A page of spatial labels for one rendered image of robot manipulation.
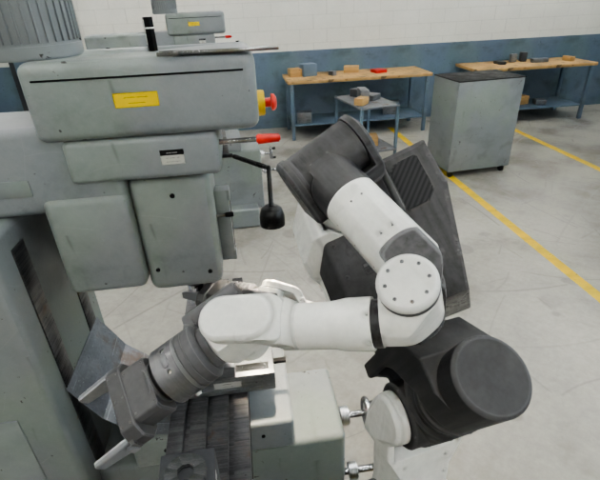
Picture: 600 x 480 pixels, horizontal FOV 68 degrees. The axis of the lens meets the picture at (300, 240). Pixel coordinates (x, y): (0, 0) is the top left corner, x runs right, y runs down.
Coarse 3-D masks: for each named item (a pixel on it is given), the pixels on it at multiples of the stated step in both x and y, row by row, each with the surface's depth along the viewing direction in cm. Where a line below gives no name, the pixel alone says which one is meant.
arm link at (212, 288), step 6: (216, 282) 130; (222, 282) 130; (228, 282) 130; (234, 282) 127; (240, 282) 127; (204, 288) 128; (210, 288) 128; (216, 288) 128; (222, 288) 127; (240, 288) 124; (198, 294) 125; (204, 294) 125; (210, 294) 125; (198, 300) 125; (204, 300) 125
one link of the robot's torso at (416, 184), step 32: (384, 160) 85; (416, 160) 83; (416, 192) 80; (448, 192) 78; (320, 224) 81; (448, 224) 76; (320, 256) 81; (352, 256) 78; (448, 256) 74; (352, 288) 77; (448, 288) 74
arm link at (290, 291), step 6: (264, 282) 125; (270, 282) 123; (276, 282) 123; (276, 288) 123; (282, 288) 124; (288, 288) 125; (294, 288) 126; (288, 294) 128; (294, 294) 125; (300, 294) 126; (294, 300) 129; (300, 300) 126; (306, 300) 128
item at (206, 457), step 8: (208, 448) 101; (168, 456) 100; (176, 456) 100; (184, 456) 98; (192, 456) 98; (200, 456) 98; (208, 456) 99; (160, 464) 98; (168, 464) 98; (176, 464) 97; (184, 464) 96; (192, 464) 96; (200, 464) 96; (208, 464) 98; (216, 464) 102; (160, 472) 96; (168, 472) 95; (176, 472) 95; (184, 472) 96; (192, 472) 96; (200, 472) 95; (208, 472) 96; (216, 472) 100
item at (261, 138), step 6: (234, 138) 101; (240, 138) 101; (246, 138) 102; (252, 138) 102; (258, 138) 101; (264, 138) 101; (270, 138) 102; (276, 138) 102; (222, 144) 101; (258, 144) 102
